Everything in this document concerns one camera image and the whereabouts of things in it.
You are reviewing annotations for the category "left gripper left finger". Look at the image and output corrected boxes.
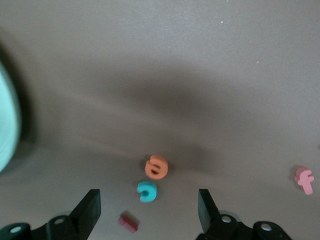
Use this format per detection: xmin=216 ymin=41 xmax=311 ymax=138
xmin=0 ymin=189 xmax=102 ymax=240

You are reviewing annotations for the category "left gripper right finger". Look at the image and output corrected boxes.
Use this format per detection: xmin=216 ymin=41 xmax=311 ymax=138
xmin=196 ymin=189 xmax=292 ymax=240

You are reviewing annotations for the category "maroon foam letter l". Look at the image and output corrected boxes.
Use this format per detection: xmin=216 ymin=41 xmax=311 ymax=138
xmin=118 ymin=212 xmax=139 ymax=234

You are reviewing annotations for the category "teal foam letter c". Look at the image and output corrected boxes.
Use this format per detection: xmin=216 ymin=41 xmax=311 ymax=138
xmin=136 ymin=181 xmax=158 ymax=203

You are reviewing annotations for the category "orange foam letter e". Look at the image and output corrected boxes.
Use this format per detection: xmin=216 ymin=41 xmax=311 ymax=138
xmin=144 ymin=154 xmax=169 ymax=180

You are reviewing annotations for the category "pink foam letter f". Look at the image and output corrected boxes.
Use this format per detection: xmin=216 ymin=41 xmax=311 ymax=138
xmin=292 ymin=166 xmax=315 ymax=196

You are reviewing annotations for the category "green ceramic plate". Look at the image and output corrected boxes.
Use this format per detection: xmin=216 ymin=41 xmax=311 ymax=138
xmin=0 ymin=58 xmax=22 ymax=173

